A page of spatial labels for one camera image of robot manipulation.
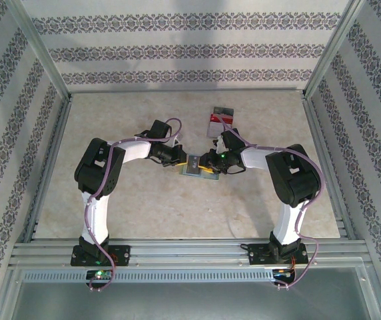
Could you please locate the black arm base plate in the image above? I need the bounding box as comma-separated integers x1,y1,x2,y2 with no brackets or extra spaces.
70,245,132,267
248,243,309,267

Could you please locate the aluminium frame rail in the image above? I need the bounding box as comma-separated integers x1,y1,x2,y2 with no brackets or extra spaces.
67,87,308,95
299,92,358,241
9,237,374,268
20,93,74,244

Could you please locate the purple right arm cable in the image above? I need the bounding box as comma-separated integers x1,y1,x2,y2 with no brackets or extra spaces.
218,115,326,291

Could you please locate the grey metal sheet panel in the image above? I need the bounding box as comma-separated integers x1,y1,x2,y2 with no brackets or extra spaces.
0,266,381,320

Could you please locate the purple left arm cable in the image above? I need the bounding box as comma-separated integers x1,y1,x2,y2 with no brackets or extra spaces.
83,118,183,293

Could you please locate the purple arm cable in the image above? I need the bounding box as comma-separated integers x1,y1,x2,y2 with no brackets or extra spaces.
218,115,326,291
83,118,183,293

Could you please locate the red card stack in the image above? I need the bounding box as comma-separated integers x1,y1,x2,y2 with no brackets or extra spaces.
209,113,234,125

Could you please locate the white VIP card stack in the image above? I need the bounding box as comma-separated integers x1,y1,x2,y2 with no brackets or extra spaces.
207,121,233,138

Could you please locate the dark grey credit card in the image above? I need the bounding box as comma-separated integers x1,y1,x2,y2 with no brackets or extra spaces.
184,155,202,175

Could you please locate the thin black wire loop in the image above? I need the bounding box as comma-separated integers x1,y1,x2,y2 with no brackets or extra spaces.
225,162,246,175

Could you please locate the red and grey packet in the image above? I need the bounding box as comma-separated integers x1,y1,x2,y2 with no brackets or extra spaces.
206,106,236,138

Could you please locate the grey-green card holder wallet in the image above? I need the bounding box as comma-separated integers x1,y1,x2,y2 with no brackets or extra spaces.
180,153,220,181

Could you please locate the slotted metal cable duct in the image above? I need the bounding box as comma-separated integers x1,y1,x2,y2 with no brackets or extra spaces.
22,269,275,284

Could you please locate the small lit controller board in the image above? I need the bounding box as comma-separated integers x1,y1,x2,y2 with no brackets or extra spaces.
272,267,296,279
87,269,113,281

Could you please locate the aluminium frame post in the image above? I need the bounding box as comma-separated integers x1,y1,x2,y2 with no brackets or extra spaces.
304,0,367,97
5,0,72,98

